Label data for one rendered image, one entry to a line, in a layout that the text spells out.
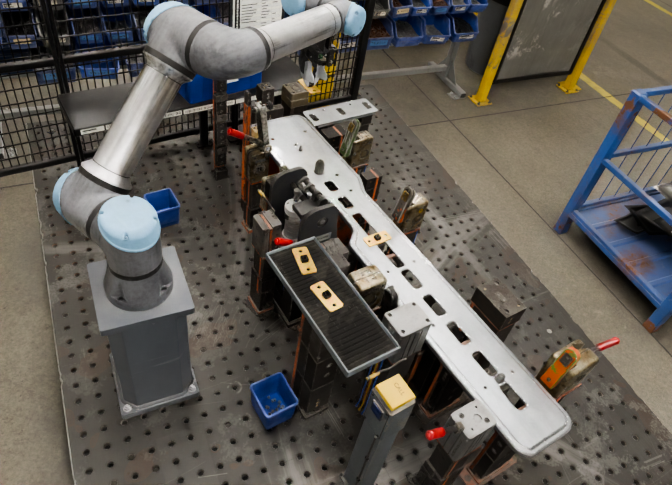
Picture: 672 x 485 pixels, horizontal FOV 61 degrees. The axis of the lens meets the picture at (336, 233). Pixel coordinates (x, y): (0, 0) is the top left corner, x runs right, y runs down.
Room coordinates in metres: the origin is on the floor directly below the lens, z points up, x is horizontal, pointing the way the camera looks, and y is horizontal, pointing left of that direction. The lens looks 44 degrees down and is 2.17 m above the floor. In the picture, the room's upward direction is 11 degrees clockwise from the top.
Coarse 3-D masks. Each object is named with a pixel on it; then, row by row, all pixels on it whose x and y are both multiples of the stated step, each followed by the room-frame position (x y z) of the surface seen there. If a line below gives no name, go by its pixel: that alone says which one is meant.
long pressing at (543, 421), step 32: (288, 128) 1.68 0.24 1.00; (288, 160) 1.50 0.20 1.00; (352, 192) 1.40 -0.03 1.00; (352, 224) 1.25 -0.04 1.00; (384, 224) 1.28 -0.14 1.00; (384, 256) 1.15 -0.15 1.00; (416, 256) 1.17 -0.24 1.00; (448, 288) 1.07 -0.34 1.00; (448, 320) 0.96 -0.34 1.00; (480, 320) 0.98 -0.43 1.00; (448, 352) 0.86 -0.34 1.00; (480, 352) 0.88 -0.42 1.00; (480, 384) 0.78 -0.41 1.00; (512, 384) 0.80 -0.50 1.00; (512, 416) 0.71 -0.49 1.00; (544, 416) 0.73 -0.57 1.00; (512, 448) 0.64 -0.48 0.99; (544, 448) 0.65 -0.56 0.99
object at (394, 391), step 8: (400, 376) 0.66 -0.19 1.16; (384, 384) 0.63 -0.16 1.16; (392, 384) 0.63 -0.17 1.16; (400, 384) 0.64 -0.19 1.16; (384, 392) 0.61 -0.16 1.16; (392, 392) 0.62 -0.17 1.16; (400, 392) 0.62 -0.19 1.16; (408, 392) 0.62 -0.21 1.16; (384, 400) 0.60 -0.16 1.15; (392, 400) 0.60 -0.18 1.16; (400, 400) 0.60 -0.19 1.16; (408, 400) 0.61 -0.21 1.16; (392, 408) 0.58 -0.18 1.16
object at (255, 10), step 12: (240, 0) 2.01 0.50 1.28; (252, 0) 2.04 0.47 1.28; (264, 0) 2.07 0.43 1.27; (276, 0) 2.10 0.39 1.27; (240, 12) 2.01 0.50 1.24; (252, 12) 2.04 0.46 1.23; (264, 12) 2.07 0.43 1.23; (276, 12) 2.10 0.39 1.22; (240, 24) 2.01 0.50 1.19; (252, 24) 2.04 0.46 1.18; (264, 24) 2.07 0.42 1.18
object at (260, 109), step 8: (256, 104) 1.46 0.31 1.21; (264, 104) 1.48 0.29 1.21; (272, 104) 1.48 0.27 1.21; (256, 112) 1.45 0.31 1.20; (264, 112) 1.46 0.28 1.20; (256, 120) 1.48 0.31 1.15; (264, 120) 1.46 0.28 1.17; (264, 128) 1.46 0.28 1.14; (264, 136) 1.46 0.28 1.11; (264, 144) 1.46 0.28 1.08
